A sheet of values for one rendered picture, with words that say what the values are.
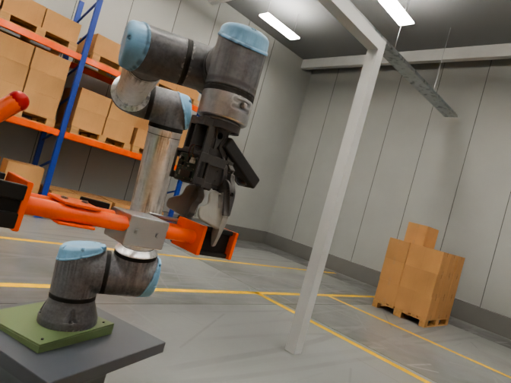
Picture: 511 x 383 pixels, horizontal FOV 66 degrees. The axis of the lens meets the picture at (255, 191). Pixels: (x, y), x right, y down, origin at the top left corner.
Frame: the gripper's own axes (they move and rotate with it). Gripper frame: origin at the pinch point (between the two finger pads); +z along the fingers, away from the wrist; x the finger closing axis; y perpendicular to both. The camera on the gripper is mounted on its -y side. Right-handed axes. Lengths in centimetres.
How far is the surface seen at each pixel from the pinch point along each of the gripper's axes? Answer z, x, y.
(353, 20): -184, -156, -237
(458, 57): -461, -321, -899
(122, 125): -76, -701, -320
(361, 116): -113, -156, -290
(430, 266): 27, -187, -681
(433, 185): -155, -319, -955
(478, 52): -471, -278, -898
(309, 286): 62, -159, -286
